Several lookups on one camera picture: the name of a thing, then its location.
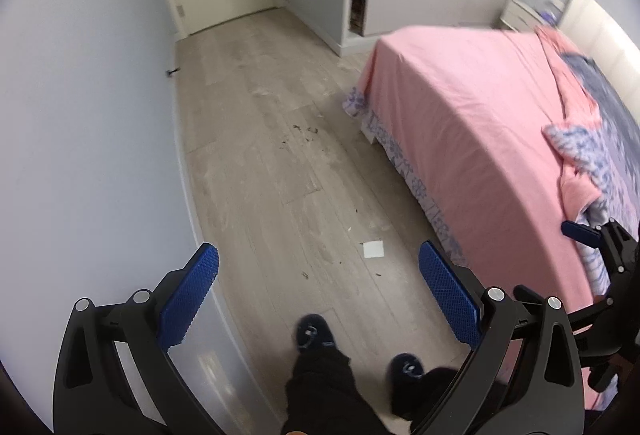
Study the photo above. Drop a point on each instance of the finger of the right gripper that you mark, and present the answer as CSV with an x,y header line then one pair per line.
x,y
582,234

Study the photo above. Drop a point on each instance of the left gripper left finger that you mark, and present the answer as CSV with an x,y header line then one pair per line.
x,y
91,392

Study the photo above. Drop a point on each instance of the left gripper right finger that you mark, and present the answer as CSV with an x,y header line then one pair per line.
x,y
480,400

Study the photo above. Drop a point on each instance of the white paper scrap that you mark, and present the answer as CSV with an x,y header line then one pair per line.
x,y
373,249

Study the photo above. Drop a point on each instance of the blue floral blanket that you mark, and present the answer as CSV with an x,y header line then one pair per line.
x,y
598,143

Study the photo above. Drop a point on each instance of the black trouser leg right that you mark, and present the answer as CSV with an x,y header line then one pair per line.
x,y
413,398

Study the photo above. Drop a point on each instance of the right dark blue slipper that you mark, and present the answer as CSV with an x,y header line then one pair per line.
x,y
406,365

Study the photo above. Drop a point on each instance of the dark blue slipper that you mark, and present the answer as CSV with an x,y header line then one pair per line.
x,y
406,365
313,332

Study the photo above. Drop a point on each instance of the pink bed with sheet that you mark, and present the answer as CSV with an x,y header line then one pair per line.
x,y
460,113

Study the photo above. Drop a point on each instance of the left dark blue slipper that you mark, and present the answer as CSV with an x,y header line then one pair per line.
x,y
313,332

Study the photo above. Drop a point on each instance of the white padded headboard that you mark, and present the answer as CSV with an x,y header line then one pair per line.
x,y
599,36

